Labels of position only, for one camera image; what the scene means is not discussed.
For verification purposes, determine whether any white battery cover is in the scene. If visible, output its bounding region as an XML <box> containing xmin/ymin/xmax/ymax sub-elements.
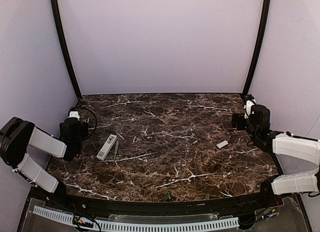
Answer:
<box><xmin>216</xmin><ymin>140</ymin><xmax>229</xmax><ymax>149</ymax></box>

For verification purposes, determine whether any white remote control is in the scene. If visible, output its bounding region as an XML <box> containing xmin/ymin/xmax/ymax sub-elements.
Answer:
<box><xmin>96</xmin><ymin>134</ymin><xmax>117</xmax><ymax>161</ymax></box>

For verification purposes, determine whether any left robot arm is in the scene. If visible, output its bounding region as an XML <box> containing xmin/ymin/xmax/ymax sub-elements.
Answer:
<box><xmin>0</xmin><ymin>117</ymin><xmax>90</xmax><ymax>197</ymax></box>

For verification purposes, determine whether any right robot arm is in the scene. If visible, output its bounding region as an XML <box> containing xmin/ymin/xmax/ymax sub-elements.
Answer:
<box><xmin>231</xmin><ymin>104</ymin><xmax>320</xmax><ymax>197</ymax></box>

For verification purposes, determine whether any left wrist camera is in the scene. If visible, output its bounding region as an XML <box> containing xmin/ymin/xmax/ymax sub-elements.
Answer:
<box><xmin>68</xmin><ymin>110</ymin><xmax>80</xmax><ymax>120</ymax></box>

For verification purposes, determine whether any black right corner post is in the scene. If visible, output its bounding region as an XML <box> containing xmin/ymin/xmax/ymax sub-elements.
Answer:
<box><xmin>242</xmin><ymin>0</ymin><xmax>271</xmax><ymax>96</ymax></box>

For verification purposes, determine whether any black corner post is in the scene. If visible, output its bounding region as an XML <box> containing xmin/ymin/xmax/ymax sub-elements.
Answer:
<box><xmin>50</xmin><ymin>0</ymin><xmax>82</xmax><ymax>100</ymax></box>
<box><xmin>242</xmin><ymin>0</ymin><xmax>271</xmax><ymax>96</ymax></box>

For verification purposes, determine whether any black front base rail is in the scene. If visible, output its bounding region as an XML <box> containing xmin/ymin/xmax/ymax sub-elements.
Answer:
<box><xmin>24</xmin><ymin>184</ymin><xmax>301</xmax><ymax>222</ymax></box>

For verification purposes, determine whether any white left cable duct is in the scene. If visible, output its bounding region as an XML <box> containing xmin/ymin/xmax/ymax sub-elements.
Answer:
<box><xmin>32</xmin><ymin>206</ymin><xmax>74</xmax><ymax>226</ymax></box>

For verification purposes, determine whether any white cable duct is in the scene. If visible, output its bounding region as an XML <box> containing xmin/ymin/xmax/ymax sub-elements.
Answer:
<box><xmin>97</xmin><ymin>217</ymin><xmax>240</xmax><ymax>232</ymax></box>
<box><xmin>32</xmin><ymin>206</ymin><xmax>74</xmax><ymax>226</ymax></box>

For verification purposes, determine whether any white right cable duct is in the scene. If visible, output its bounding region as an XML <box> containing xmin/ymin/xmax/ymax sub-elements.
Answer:
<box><xmin>97</xmin><ymin>217</ymin><xmax>240</xmax><ymax>232</ymax></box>

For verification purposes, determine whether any black left corner post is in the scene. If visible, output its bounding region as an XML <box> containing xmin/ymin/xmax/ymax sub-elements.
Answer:
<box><xmin>50</xmin><ymin>0</ymin><xmax>82</xmax><ymax>100</ymax></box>

